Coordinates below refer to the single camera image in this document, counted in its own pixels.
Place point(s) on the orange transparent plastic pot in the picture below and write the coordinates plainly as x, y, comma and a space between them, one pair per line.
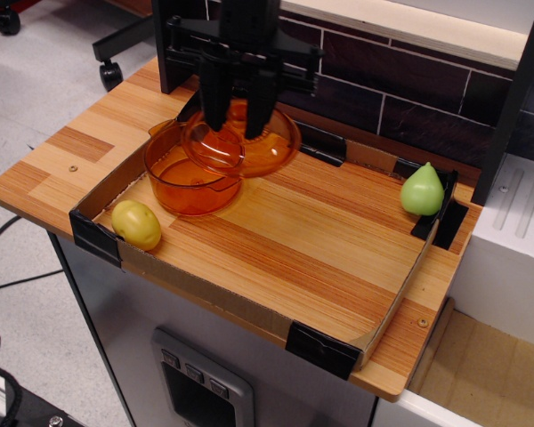
178, 183

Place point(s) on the yellow toy potato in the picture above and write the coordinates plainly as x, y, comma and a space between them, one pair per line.
136, 224

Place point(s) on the black vertical post right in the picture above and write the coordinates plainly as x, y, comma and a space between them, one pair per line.
496, 153

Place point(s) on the green toy pear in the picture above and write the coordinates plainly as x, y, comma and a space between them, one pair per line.
422, 193

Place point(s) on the black vertical post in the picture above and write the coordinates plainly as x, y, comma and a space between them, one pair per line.
496, 153
171, 76

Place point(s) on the white toy sink unit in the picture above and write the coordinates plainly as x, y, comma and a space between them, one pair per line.
494, 283

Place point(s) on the orange transparent pot lid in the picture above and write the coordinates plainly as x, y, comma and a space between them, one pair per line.
229, 152

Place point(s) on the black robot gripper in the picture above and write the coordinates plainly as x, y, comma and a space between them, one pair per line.
244, 46

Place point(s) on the grey toy oven control panel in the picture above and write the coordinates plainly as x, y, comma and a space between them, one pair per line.
200, 391

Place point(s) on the cardboard fence with black tape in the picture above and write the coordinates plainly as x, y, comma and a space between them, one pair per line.
319, 259

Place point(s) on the black office chair base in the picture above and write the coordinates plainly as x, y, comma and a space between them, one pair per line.
107, 48

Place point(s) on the black vertical post left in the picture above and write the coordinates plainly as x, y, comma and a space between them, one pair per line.
171, 76

